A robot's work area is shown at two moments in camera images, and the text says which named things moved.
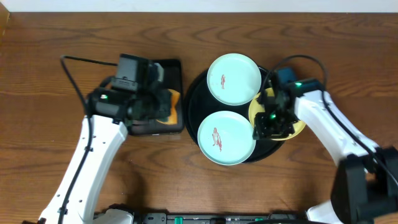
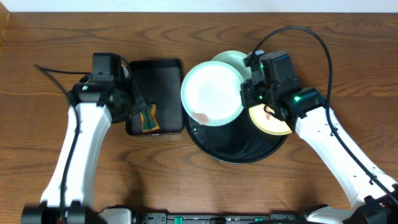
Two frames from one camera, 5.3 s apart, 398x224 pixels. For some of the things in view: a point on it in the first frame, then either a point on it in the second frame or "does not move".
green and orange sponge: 172,119 -> 149,119
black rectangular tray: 170,71 does not move
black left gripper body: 162,104 -> 131,101
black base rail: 222,218 does not move
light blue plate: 226,137 -> 211,94
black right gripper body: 275,123 -> 255,94
